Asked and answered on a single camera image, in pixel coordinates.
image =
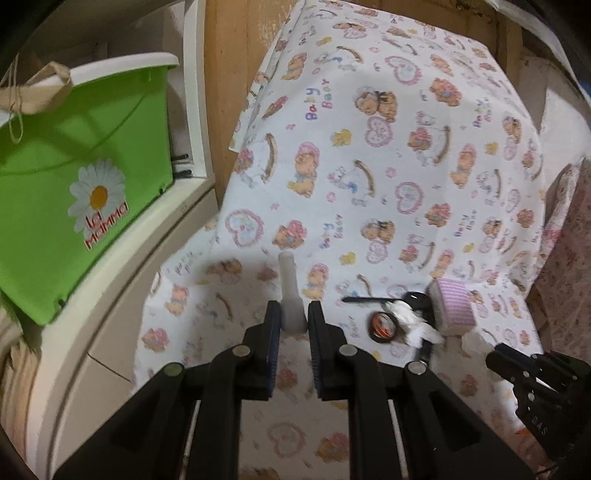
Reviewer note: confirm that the black plastic spoon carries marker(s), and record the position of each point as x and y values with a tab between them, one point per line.
415	302

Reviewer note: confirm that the white plastic bottle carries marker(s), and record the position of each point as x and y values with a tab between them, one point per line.
289	295

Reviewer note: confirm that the white tissue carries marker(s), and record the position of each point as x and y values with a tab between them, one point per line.
411	323

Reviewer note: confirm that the green plastic tub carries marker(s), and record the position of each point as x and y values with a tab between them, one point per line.
55	194

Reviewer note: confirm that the white cabinet frame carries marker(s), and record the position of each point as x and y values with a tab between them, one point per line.
198	92

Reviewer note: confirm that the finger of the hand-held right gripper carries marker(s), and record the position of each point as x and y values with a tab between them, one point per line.
508	362

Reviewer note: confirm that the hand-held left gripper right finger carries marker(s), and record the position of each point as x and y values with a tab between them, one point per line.
315	341

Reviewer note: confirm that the pink floral cloth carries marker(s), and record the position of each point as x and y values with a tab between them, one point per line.
568	258

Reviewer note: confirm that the pink striped box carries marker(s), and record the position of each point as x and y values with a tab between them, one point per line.
452	304

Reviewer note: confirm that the beige striped cloth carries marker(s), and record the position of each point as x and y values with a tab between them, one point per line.
18	364

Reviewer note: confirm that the wooden panel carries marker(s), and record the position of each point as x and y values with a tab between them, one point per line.
231	69

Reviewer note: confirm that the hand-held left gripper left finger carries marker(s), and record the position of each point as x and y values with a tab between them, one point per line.
275	341

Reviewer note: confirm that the bear printed tablecloth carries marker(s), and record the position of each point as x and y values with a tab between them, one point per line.
369	138

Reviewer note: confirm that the clear plastic wrap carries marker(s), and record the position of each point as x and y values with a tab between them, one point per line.
475	344

